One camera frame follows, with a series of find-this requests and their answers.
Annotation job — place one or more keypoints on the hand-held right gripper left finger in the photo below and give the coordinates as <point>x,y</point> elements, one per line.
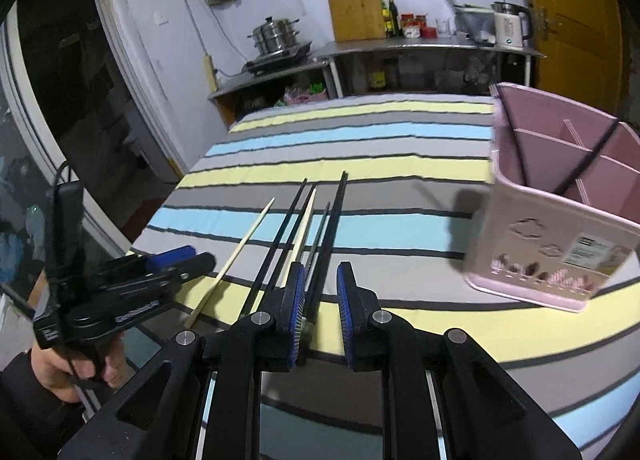
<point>295,300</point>

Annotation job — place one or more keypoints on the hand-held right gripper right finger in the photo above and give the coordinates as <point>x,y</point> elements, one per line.
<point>347,310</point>

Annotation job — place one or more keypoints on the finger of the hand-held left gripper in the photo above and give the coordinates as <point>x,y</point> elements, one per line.
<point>172,255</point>
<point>197,265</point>

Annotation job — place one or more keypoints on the black chopstick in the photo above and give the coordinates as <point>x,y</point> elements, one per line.
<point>515,144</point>
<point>280,240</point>
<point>595,149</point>
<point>341,195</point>
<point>320,285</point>

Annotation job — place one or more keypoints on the beige wooden chopstick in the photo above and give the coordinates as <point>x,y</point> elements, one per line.
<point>235,255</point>
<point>305,220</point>

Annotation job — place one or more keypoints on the thin dark chopstick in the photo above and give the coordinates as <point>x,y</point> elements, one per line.
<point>320,230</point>

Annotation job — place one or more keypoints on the pink utensil basket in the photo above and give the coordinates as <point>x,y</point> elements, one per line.
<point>530,250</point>

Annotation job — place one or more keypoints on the person's left forearm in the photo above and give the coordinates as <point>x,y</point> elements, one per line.
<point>20,405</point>

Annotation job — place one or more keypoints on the person's left hand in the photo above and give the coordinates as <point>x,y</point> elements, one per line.
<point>47,365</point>

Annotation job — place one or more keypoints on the striped bed sheet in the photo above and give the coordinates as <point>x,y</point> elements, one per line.
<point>375,139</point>

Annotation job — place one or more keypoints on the beige power strip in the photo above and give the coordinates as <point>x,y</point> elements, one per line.
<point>209,72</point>

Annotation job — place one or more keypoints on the small pink basket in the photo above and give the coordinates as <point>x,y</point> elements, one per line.
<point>300,97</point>

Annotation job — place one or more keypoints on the low metal shelf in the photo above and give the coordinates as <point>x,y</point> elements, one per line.
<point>260,77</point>

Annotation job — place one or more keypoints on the black induction cooker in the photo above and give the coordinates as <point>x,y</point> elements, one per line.
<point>280,59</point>

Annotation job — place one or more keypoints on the yellow label jar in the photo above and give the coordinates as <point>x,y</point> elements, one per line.
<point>376,81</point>

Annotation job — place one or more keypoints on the steel steamer pot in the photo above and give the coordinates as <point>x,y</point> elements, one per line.
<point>275,37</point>

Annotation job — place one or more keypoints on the metal kitchen table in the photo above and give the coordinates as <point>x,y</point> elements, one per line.
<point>400,44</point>

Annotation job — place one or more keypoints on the small red container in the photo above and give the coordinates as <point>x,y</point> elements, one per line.
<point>427,32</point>

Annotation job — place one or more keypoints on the red lid jar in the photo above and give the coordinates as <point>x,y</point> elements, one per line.
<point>420,20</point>
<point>407,25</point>

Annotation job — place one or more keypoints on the dark glass bottle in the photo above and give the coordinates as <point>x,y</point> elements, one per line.
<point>393,17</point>

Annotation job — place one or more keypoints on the wooden cutting board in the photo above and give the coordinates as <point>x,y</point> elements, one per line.
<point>355,9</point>

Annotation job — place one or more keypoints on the clear glass cup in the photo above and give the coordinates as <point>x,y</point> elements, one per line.
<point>443,27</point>

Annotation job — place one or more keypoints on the grey plastic tub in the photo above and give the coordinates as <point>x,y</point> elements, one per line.
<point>472,22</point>

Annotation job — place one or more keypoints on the white electric kettle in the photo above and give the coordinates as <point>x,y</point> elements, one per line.
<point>507,29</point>

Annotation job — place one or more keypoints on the white wall socket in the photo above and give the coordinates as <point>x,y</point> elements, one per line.
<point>161,18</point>

